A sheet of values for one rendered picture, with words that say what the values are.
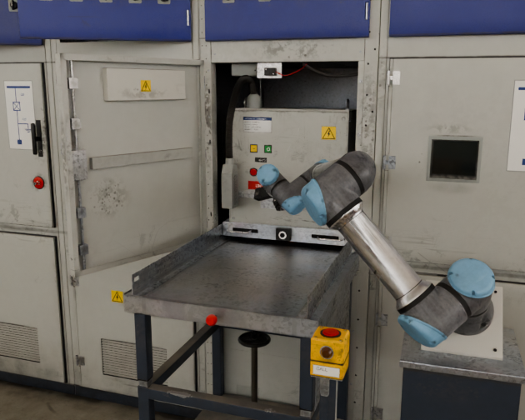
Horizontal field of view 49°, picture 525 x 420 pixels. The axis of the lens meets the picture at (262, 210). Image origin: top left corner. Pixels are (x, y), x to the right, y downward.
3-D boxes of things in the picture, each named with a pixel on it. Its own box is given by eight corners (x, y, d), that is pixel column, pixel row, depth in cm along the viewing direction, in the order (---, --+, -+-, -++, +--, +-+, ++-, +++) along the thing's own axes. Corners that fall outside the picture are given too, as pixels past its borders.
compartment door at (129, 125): (64, 273, 200) (48, 53, 184) (198, 238, 247) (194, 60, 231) (75, 277, 196) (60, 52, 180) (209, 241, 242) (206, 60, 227)
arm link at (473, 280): (501, 297, 156) (507, 273, 145) (466, 328, 153) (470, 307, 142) (466, 268, 162) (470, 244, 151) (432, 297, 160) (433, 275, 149)
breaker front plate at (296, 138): (343, 235, 226) (347, 112, 216) (228, 225, 241) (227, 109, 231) (344, 234, 227) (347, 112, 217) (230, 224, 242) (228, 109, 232)
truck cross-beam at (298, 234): (350, 247, 225) (350, 232, 224) (222, 235, 242) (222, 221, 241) (352, 243, 230) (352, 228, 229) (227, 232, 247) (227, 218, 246)
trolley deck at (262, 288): (318, 339, 160) (319, 319, 158) (123, 312, 179) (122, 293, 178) (358, 268, 222) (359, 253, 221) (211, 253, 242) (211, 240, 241)
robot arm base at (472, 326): (492, 289, 167) (497, 273, 159) (493, 338, 160) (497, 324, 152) (438, 284, 172) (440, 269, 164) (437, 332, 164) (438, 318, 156)
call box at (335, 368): (342, 382, 135) (343, 342, 133) (309, 377, 137) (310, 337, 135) (348, 367, 142) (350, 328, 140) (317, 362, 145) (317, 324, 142)
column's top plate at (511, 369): (512, 335, 177) (513, 328, 177) (527, 385, 147) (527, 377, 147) (406, 322, 187) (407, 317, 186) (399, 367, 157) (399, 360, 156)
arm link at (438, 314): (479, 317, 145) (340, 153, 153) (436, 354, 142) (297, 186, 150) (460, 319, 156) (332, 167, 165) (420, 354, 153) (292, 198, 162)
